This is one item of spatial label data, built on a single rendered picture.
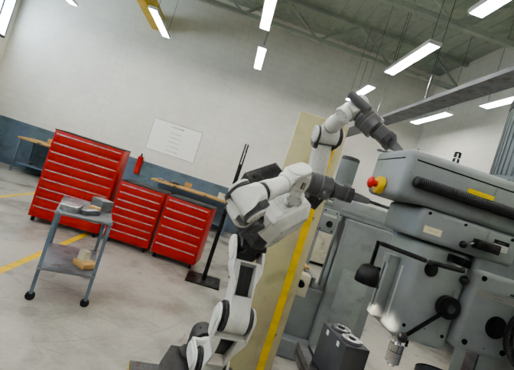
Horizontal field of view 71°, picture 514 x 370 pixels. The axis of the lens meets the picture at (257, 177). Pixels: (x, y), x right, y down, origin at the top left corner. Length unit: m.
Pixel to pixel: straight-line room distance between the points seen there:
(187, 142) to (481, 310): 9.42
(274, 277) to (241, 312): 1.30
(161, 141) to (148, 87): 1.52
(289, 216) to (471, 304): 0.70
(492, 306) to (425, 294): 0.21
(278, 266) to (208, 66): 8.24
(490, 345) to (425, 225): 0.43
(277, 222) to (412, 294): 0.56
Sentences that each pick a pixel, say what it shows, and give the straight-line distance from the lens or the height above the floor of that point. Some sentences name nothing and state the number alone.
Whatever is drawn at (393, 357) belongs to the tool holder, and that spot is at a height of 1.22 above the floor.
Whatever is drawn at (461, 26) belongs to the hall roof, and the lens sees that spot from 7.92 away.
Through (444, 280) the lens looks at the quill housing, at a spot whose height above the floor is 1.53.
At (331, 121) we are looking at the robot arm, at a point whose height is 1.98.
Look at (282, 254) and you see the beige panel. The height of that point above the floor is 1.14.
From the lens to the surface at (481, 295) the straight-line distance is 1.37.
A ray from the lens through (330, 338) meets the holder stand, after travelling 1.80.
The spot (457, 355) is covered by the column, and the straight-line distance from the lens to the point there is 1.80.
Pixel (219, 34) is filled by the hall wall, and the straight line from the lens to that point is 10.90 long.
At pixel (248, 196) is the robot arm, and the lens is 1.15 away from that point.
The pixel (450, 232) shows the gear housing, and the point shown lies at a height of 1.68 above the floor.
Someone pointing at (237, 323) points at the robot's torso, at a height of 1.00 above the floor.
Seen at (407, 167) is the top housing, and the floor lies 1.83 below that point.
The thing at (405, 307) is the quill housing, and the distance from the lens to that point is 1.28.
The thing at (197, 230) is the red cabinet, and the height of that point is 0.62.
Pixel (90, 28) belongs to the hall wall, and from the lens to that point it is 11.56.
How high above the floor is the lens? 1.65
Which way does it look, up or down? level
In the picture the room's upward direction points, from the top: 18 degrees clockwise
